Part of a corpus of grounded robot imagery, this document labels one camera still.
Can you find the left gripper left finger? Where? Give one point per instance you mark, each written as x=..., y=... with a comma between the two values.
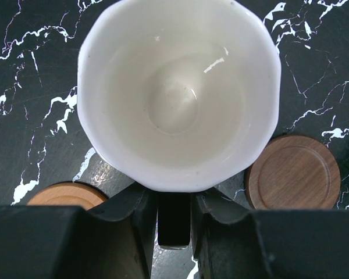
x=113, y=240

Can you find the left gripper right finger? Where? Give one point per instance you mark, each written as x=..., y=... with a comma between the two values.
x=231, y=241

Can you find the light brown wooden coaster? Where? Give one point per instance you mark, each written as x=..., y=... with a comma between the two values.
x=69, y=194

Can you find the dark walnut coaster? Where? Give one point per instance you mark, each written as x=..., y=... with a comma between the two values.
x=293, y=172

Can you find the white cup dark body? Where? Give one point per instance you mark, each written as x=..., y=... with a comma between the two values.
x=179, y=96

